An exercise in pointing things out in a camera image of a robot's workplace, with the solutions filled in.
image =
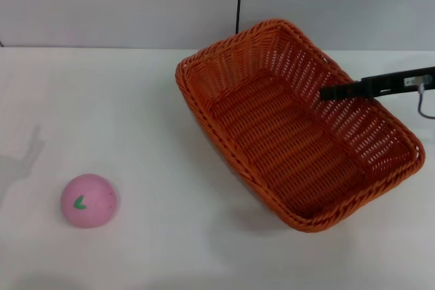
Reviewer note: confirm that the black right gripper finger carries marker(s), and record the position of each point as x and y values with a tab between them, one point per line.
340	91

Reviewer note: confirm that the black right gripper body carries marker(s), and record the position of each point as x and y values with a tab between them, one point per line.
391	83

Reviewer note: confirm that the orange woven plastic basket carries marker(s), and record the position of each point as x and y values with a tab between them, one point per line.
272	140

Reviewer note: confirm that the pink ball toy green leaf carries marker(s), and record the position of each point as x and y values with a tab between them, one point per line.
91	201

